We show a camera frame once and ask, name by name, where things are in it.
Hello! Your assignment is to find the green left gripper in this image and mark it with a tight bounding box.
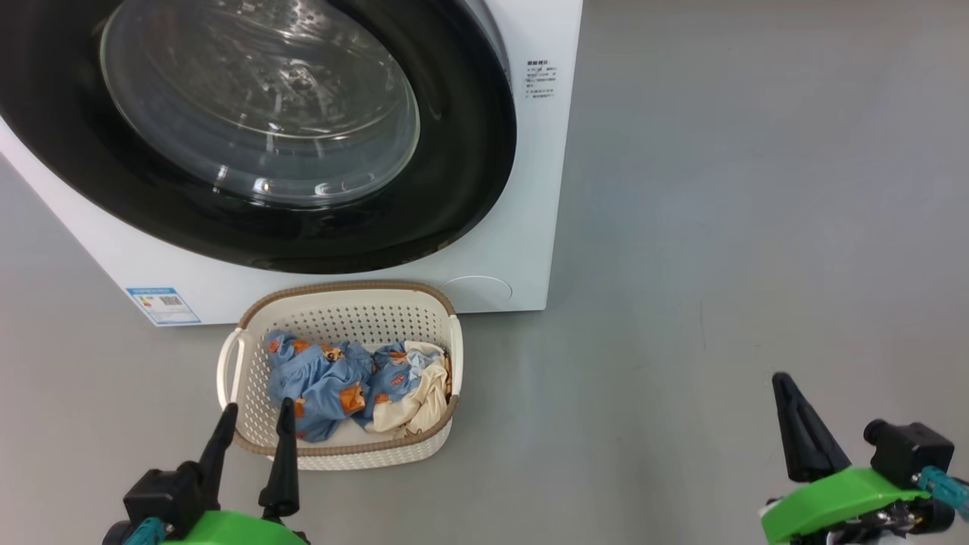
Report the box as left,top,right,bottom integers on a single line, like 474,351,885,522
160,397,310,545

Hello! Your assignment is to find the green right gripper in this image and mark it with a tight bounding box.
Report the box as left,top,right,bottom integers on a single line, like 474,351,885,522
760,372,956,545

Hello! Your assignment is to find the blue garment with orange print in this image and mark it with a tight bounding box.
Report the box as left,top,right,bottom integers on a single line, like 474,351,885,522
264,329,425,444

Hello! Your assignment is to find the cream cartoon print garment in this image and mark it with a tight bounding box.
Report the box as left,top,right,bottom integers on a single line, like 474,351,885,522
365,340,453,437

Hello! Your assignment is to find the black round glass washer door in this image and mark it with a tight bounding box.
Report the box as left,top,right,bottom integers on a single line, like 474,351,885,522
0,0,519,276

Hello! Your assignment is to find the cream perforated laundry basket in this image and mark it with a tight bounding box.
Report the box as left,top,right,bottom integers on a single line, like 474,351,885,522
217,281,464,472

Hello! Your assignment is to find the white front-load washing machine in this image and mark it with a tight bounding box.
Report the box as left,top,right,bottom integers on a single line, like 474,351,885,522
0,0,584,327

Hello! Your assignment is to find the blue energy label sticker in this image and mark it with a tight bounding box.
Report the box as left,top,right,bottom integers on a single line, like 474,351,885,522
126,286,202,327

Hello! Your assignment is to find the round washer filter cover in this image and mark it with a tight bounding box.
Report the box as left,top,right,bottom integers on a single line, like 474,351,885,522
441,274,514,312

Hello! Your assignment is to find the printed text label on washer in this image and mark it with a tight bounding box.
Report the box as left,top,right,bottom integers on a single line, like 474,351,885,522
525,60,560,101

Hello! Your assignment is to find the teal left camera cable plug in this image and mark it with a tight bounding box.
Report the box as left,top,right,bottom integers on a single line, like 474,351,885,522
121,517,169,545

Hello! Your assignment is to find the teal camera cable plug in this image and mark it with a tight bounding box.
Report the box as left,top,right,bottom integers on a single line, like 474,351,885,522
917,466,969,522
121,517,169,545

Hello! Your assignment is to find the teal right camera cable plug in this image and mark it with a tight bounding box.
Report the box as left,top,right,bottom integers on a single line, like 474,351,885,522
917,466,969,522

